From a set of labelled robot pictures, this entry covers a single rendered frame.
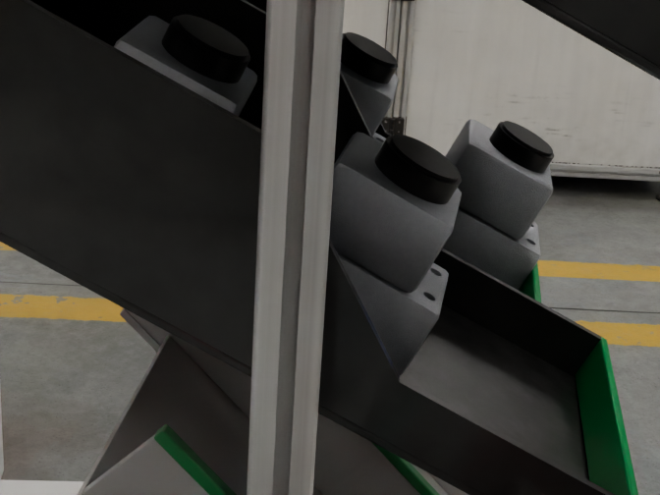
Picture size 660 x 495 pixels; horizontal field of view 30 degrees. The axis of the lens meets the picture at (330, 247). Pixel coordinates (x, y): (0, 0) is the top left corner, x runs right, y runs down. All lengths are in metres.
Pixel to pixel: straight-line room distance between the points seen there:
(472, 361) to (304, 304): 0.15
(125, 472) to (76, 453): 2.31
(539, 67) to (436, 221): 3.96
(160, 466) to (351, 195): 0.11
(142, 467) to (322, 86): 0.16
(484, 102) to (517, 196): 3.80
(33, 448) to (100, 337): 0.55
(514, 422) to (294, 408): 0.12
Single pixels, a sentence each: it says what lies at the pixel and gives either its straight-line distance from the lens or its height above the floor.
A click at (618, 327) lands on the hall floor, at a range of 3.51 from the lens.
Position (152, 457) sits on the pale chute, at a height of 1.21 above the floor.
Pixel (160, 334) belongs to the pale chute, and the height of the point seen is 1.18.
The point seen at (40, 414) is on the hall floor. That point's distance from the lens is 2.89.
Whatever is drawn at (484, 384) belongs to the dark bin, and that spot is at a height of 1.21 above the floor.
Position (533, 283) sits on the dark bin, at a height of 1.21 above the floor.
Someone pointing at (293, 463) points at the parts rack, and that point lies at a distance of 0.38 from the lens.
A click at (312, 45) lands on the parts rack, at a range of 0.33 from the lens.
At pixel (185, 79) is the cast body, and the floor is 1.33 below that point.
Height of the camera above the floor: 1.43
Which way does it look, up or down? 22 degrees down
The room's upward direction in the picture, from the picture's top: 4 degrees clockwise
